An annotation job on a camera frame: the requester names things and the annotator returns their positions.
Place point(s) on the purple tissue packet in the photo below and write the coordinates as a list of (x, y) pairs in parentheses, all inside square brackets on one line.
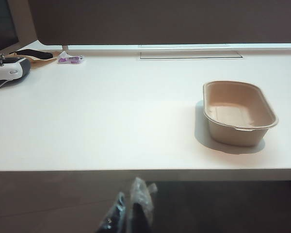
[(71, 59)]

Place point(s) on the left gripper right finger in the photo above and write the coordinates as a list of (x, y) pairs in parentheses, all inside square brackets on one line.
[(141, 201)]

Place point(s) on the long grey desk divider panel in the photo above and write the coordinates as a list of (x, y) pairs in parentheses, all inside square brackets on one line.
[(160, 21)]

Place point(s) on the black flat pad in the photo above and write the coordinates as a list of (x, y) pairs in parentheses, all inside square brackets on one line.
[(36, 54)]

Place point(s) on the white divider bracket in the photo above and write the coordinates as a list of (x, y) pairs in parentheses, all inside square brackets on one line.
[(65, 48)]

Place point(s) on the brown paper lunchbox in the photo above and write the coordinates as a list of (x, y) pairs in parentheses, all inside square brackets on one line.
[(235, 133)]

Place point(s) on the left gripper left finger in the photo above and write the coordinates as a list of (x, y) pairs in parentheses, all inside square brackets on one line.
[(114, 211)]

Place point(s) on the computer monitor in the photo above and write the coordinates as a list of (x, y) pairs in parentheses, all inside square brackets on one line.
[(2, 21)]

